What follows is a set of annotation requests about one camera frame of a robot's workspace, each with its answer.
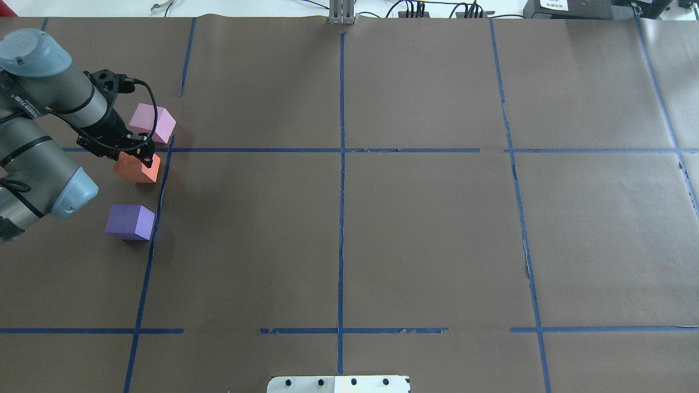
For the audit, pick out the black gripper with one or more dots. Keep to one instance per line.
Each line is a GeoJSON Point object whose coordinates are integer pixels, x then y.
{"type": "Point", "coordinates": [107, 129]}

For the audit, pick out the orange foam cube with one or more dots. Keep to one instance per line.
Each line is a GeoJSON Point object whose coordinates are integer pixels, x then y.
{"type": "Point", "coordinates": [131, 169]}

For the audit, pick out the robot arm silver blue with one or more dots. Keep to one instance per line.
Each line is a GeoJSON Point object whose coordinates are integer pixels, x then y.
{"type": "Point", "coordinates": [40, 78]}

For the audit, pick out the pink foam cube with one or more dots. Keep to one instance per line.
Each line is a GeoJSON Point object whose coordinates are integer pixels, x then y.
{"type": "Point", "coordinates": [147, 118]}

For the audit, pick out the purple foam cube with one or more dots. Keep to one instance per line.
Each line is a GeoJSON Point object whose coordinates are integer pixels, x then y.
{"type": "Point", "coordinates": [130, 222]}

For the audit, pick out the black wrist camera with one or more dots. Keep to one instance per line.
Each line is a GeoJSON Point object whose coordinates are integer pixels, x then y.
{"type": "Point", "coordinates": [109, 84]}

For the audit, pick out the aluminium frame post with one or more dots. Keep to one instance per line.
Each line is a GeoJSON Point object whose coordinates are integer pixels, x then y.
{"type": "Point", "coordinates": [342, 12]}

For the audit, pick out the white camera pillar with base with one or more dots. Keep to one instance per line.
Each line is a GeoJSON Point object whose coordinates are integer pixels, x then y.
{"type": "Point", "coordinates": [359, 383]}

